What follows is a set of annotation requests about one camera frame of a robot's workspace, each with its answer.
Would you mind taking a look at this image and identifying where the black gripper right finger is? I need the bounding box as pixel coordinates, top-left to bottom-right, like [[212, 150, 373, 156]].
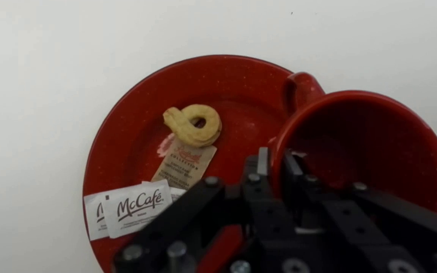
[[280, 150, 437, 273]]

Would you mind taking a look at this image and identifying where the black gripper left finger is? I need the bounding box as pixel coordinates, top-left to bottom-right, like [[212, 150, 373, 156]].
[[110, 146, 286, 273]]

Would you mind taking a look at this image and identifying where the red cup with handle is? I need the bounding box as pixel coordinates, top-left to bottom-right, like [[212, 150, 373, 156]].
[[266, 71, 437, 220]]

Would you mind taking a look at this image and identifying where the red round plate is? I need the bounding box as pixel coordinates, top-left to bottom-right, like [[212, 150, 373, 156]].
[[81, 53, 301, 273]]

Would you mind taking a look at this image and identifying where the white McCafe sugar packet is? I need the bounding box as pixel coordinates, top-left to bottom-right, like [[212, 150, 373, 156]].
[[102, 178, 175, 241], [81, 193, 112, 243]]

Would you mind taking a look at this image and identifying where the beige ring-shaped cookie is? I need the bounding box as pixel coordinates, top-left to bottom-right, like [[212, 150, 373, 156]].
[[160, 103, 224, 150]]

